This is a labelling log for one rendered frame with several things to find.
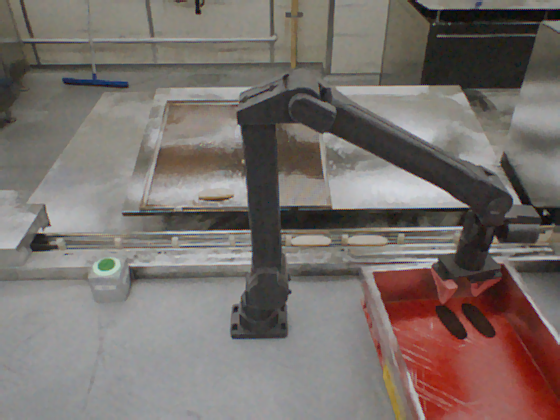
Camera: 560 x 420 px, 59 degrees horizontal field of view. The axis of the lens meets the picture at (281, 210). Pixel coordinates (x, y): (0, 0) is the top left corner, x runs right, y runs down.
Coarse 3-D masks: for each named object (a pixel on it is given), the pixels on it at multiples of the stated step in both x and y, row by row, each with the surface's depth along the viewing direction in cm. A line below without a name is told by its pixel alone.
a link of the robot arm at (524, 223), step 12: (492, 204) 83; (504, 204) 83; (516, 204) 90; (480, 216) 87; (492, 216) 85; (504, 216) 85; (516, 216) 87; (528, 216) 87; (516, 228) 88; (528, 228) 88; (504, 240) 90; (516, 240) 89; (528, 240) 89
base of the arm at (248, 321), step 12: (240, 312) 102; (252, 312) 99; (264, 312) 99; (276, 312) 102; (240, 324) 103; (252, 324) 100; (264, 324) 100; (276, 324) 103; (240, 336) 102; (252, 336) 102; (264, 336) 102; (276, 336) 102
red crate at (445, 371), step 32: (416, 320) 106; (416, 352) 99; (448, 352) 99; (480, 352) 99; (512, 352) 99; (416, 384) 93; (448, 384) 93; (480, 384) 93; (512, 384) 93; (544, 384) 93; (448, 416) 87; (480, 416) 87; (512, 416) 87; (544, 416) 87
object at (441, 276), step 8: (432, 264) 98; (432, 272) 98; (440, 272) 96; (440, 280) 95; (448, 280) 95; (440, 288) 99; (448, 288) 93; (456, 288) 93; (440, 296) 100; (448, 296) 96
